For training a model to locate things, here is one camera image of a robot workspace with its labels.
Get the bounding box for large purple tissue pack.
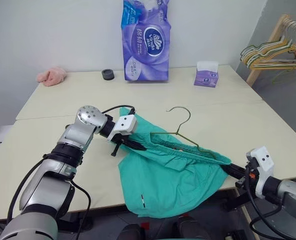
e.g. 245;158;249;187
120;0;174;82

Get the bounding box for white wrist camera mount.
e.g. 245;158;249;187
245;146;275;200
107;114;137;143

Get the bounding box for small purple tissue box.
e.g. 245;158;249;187
193;60;219;89

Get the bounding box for wooden clothes rack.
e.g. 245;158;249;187
245;14;296;87

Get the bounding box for green shorts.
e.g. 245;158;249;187
118;107;232;220

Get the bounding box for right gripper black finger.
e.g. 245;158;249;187
223;166;245;180
227;162;248;174

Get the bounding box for bunch of coloured hangers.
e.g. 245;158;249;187
247;34;296;70

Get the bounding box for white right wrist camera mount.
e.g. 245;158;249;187
245;146;275;200

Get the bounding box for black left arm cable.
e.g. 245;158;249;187
6;105;136;226

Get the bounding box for olive wire hanger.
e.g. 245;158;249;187
150;106;219;160

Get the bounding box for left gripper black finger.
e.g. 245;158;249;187
110;141;122;157
124;139;147;151

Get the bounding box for black table frame bracket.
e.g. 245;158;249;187
222;187;254;212

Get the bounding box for pink cloth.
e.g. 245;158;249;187
36;65;67;87

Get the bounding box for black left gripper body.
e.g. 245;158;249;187
112;133;133;149

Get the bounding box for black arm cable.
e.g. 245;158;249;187
244;172;288;240
6;105;136;226

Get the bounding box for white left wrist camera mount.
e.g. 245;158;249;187
107;114;137;143

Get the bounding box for dark rounded shape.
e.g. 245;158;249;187
122;223;149;240
176;215;206;240

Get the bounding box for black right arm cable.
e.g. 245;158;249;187
244;172;288;240

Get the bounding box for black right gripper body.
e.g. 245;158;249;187
235;159;260;196

